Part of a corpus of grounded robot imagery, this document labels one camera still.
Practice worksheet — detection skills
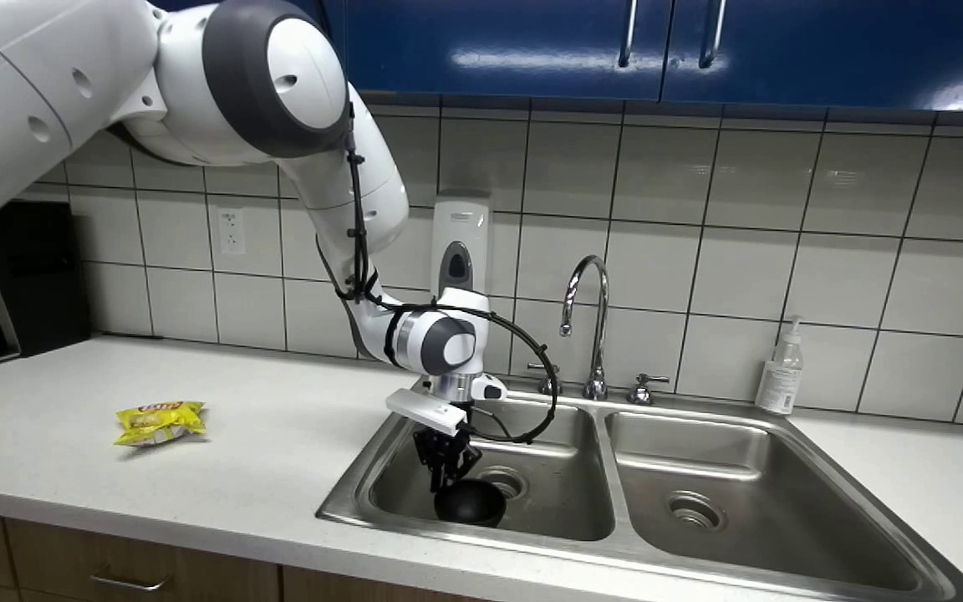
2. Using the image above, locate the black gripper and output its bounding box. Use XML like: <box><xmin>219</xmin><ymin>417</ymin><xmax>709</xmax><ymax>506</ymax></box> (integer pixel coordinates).
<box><xmin>411</xmin><ymin>426</ymin><xmax>484</xmax><ymax>502</ymax></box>

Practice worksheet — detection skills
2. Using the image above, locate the black bowl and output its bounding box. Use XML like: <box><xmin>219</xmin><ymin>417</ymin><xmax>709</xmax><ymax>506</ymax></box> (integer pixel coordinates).
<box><xmin>431</xmin><ymin>476</ymin><xmax>513</xmax><ymax>533</ymax></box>

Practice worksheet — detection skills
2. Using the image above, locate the stainless steel double sink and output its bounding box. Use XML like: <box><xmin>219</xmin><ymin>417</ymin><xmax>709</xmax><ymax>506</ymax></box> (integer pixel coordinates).
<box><xmin>313</xmin><ymin>380</ymin><xmax>963</xmax><ymax>602</ymax></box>

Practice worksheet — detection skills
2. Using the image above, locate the chrome gooseneck faucet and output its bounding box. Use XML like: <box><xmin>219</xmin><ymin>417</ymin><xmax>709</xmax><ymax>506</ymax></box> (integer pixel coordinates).
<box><xmin>560</xmin><ymin>252</ymin><xmax>615</xmax><ymax>406</ymax></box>

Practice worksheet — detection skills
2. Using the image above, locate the yellow chips bag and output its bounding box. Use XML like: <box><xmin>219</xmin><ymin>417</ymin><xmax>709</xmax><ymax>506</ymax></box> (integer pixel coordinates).
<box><xmin>114</xmin><ymin>398</ymin><xmax>215</xmax><ymax>452</ymax></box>

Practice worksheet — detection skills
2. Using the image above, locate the clear pump soap bottle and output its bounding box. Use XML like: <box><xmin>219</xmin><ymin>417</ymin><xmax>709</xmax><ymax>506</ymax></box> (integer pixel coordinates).
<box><xmin>751</xmin><ymin>317</ymin><xmax>810</xmax><ymax>423</ymax></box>

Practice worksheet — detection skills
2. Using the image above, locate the wooden base cabinet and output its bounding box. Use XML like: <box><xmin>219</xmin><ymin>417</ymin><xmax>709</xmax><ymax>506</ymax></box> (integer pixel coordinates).
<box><xmin>0</xmin><ymin>506</ymin><xmax>479</xmax><ymax>602</ymax></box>

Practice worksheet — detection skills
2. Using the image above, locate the blue cabinet door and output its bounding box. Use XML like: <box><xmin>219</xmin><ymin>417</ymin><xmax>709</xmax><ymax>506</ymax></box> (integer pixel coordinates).
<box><xmin>317</xmin><ymin>0</ymin><xmax>673</xmax><ymax>111</ymax></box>
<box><xmin>663</xmin><ymin>0</ymin><xmax>963</xmax><ymax>121</ymax></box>

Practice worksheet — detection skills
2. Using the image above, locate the black coffee machine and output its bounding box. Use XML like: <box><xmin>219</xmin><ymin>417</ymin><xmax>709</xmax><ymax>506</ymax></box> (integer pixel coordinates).
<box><xmin>0</xmin><ymin>195</ymin><xmax>93</xmax><ymax>375</ymax></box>

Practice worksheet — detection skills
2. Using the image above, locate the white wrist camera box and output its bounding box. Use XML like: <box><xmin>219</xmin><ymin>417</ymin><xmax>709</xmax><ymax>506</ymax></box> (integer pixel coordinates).
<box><xmin>381</xmin><ymin>385</ymin><xmax>470</xmax><ymax>440</ymax></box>

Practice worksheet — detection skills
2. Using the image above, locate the chrome faucet handle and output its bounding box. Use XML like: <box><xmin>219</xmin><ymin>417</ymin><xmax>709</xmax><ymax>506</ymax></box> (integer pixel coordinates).
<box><xmin>625</xmin><ymin>370</ymin><xmax>673</xmax><ymax>409</ymax></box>
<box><xmin>526</xmin><ymin>360</ymin><xmax>564</xmax><ymax>398</ymax></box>

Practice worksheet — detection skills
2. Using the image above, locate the white wall soap dispenser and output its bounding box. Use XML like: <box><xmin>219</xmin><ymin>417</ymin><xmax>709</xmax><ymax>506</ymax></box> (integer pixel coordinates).
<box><xmin>429</xmin><ymin>195</ymin><xmax>494</xmax><ymax>302</ymax></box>

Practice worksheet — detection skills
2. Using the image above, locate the white wall outlet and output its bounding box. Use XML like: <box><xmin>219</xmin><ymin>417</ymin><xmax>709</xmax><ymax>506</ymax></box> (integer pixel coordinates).
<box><xmin>206</xmin><ymin>203</ymin><xmax>251</xmax><ymax>272</ymax></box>

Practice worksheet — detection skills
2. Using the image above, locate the silver drawer handle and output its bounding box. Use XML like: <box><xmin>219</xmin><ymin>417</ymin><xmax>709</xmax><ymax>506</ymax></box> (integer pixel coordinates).
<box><xmin>86</xmin><ymin>570</ymin><xmax>169</xmax><ymax>599</ymax></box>

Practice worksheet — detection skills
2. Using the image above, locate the silver cabinet door handle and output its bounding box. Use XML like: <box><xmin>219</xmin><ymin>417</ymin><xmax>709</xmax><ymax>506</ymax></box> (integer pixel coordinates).
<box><xmin>699</xmin><ymin>0</ymin><xmax>733</xmax><ymax>73</ymax></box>
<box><xmin>615</xmin><ymin>0</ymin><xmax>643</xmax><ymax>73</ymax></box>

